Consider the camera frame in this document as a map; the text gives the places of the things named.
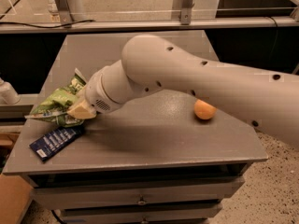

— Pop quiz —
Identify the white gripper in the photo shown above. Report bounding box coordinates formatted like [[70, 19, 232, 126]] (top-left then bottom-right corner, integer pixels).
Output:
[[67, 69, 121, 119]]

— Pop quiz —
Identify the green jalapeno chip bag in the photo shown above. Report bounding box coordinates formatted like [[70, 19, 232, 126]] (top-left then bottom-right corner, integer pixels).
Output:
[[26, 68, 87, 127]]

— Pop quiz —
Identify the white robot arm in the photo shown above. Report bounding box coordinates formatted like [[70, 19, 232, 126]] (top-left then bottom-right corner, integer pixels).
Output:
[[68, 35, 299, 147]]

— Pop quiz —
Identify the blue rxbar blueberry wrapper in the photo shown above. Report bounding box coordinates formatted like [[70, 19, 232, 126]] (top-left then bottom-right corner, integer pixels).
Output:
[[29, 126, 84, 162]]

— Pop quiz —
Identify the white pipe at left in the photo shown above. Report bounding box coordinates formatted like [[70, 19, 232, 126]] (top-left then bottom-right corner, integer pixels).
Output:
[[0, 78, 21, 105]]

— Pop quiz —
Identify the upper grey drawer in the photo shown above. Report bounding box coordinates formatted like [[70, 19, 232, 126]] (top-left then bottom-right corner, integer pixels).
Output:
[[32, 176, 245, 209]]

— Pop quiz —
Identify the grey drawer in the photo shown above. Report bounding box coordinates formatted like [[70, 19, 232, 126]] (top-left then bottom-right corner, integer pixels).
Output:
[[61, 203, 221, 224], [32, 176, 245, 209]]

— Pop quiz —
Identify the grey drawer cabinet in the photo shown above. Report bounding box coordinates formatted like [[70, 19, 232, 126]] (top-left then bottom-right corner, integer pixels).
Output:
[[2, 30, 269, 224]]

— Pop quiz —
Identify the brown cardboard box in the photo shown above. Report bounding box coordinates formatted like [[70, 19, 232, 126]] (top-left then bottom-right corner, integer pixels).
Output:
[[0, 174, 32, 224]]

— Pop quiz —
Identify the orange fruit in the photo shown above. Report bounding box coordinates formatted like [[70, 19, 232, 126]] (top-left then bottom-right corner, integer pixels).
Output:
[[194, 100, 217, 120]]

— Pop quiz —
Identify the lower grey drawer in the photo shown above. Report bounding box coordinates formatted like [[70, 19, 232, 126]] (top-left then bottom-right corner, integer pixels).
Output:
[[61, 203, 221, 224]]

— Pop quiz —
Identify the left metal bracket post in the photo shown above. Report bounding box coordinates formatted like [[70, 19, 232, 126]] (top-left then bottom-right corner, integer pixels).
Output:
[[54, 0, 73, 27]]

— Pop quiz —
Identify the metal bracket post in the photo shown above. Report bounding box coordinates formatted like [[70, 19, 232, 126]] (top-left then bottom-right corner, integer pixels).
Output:
[[171, 0, 194, 25], [54, 0, 73, 27]]

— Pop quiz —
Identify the black cable on ledge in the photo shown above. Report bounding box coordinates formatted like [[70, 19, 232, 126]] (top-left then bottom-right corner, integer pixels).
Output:
[[0, 19, 96, 29]]

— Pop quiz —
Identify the right metal bracket post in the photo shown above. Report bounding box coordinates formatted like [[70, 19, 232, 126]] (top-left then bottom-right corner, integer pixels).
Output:
[[171, 0, 194, 25]]

